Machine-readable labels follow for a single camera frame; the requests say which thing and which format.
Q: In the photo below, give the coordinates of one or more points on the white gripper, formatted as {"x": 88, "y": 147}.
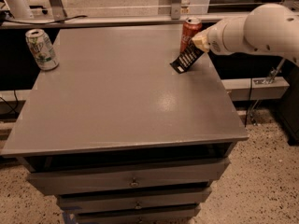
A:
{"x": 216, "y": 39}

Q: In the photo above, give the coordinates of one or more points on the black rxbar chocolate bar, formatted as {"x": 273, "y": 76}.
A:
{"x": 186, "y": 58}

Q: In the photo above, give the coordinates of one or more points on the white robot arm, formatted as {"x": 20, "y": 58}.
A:
{"x": 270, "y": 29}

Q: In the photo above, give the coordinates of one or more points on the red coke can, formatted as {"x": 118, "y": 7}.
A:
{"x": 191, "y": 27}

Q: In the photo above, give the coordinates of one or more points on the white green soda can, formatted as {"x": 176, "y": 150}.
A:
{"x": 42, "y": 49}

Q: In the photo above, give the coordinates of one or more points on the grey drawer cabinet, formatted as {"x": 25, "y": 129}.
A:
{"x": 115, "y": 100}

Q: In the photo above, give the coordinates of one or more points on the middle grey drawer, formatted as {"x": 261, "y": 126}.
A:
{"x": 134, "y": 200}

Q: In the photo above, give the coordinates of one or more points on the grey drawer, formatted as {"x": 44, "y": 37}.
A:
{"x": 128, "y": 176}
{"x": 134, "y": 200}
{"x": 139, "y": 216}

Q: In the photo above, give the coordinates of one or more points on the bottom grey drawer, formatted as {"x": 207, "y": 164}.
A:
{"x": 139, "y": 216}

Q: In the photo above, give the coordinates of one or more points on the white pipe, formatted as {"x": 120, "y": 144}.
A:
{"x": 20, "y": 9}

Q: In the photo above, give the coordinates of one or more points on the top grey drawer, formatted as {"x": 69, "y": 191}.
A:
{"x": 128, "y": 176}

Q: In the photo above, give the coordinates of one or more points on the grey metal rail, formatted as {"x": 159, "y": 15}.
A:
{"x": 83, "y": 21}

